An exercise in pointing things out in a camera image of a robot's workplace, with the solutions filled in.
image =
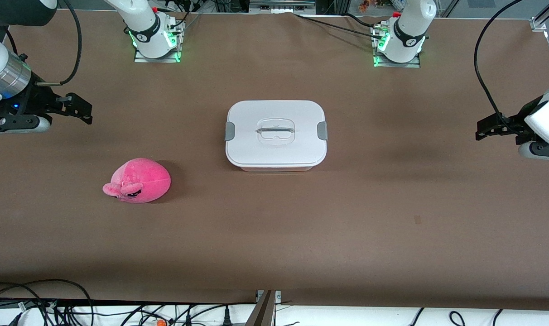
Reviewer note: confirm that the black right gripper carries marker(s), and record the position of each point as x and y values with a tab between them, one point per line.
35	99

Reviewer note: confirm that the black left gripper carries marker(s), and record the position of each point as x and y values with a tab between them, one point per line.
512	122

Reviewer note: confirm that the pink plush toy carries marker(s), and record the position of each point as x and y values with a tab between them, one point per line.
147	176

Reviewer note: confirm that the white box lid grey clips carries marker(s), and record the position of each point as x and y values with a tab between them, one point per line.
274	149

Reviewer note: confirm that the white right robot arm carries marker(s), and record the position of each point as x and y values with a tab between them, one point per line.
143	27

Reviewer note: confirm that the pink translucent plastic box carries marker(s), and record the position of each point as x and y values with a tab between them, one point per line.
274	169

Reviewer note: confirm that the aluminium corner profile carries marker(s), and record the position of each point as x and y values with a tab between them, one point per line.
544	18

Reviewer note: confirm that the colourful background toys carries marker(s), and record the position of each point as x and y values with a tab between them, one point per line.
378	4

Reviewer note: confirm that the brown table cover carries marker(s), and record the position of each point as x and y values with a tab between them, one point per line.
301	235

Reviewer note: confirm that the small orange object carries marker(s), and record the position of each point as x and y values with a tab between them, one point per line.
159	323

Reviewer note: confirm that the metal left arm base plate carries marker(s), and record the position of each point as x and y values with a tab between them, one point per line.
415	64

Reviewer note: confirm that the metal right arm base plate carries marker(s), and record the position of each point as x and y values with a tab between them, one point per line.
166	58

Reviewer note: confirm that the aluminium frame bar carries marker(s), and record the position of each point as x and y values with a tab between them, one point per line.
281	5

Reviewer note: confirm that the aluminium profile post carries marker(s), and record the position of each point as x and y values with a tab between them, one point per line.
263	312

